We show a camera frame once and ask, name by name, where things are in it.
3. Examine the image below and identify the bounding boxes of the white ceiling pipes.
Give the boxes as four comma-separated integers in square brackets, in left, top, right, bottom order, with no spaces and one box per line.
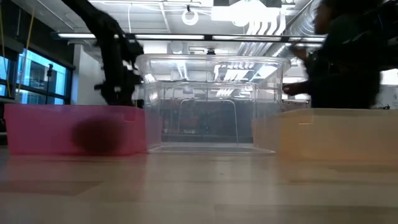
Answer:
[244,12,287,37]

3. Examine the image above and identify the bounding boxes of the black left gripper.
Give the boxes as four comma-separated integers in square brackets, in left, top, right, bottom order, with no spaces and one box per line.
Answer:
[94,39,146,107]

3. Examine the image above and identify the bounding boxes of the pink translucent plastic bin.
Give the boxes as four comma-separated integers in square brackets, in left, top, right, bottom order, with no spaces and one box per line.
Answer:
[4,103,147,156]

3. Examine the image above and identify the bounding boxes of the bright white ceiling panel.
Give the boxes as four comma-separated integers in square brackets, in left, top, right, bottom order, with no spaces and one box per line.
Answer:
[211,0,283,23]

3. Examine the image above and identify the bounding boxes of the dark red produce item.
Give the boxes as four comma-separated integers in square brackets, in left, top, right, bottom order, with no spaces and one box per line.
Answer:
[71,117,126,156]

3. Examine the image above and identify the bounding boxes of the yellow hanging cable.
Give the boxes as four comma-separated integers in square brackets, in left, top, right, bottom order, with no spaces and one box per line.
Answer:
[16,8,35,95]
[0,0,12,98]

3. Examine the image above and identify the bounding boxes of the large window with dark frame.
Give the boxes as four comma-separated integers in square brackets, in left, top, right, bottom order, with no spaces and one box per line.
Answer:
[0,46,75,106]

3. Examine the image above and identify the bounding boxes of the orange translucent plastic bin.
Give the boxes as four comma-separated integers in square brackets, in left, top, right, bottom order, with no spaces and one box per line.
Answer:
[252,108,398,162]

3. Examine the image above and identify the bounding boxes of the person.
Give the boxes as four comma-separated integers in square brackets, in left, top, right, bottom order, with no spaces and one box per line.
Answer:
[282,0,385,110]

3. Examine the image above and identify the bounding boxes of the black stand by window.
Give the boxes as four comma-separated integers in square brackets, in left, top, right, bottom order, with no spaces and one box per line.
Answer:
[45,63,55,105]

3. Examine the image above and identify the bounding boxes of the black ceiling light rail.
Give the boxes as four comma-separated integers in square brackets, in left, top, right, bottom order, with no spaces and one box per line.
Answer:
[51,32,327,44]

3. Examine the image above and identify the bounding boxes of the white ring ceiling fixture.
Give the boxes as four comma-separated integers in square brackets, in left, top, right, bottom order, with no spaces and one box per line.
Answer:
[181,8,200,27]

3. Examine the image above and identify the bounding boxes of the clear plastic bin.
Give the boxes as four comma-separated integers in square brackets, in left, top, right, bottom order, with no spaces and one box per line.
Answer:
[135,54,292,154]

